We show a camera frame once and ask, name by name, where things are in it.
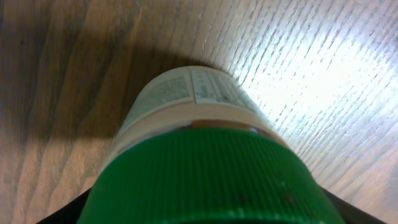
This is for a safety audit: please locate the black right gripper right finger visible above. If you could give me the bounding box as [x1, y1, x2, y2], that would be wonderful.
[322, 188, 386, 224]

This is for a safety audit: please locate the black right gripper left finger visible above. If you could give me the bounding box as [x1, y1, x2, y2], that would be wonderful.
[37, 189, 91, 224]

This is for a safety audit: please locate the green lid white jar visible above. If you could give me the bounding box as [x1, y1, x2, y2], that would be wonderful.
[78, 66, 343, 223]

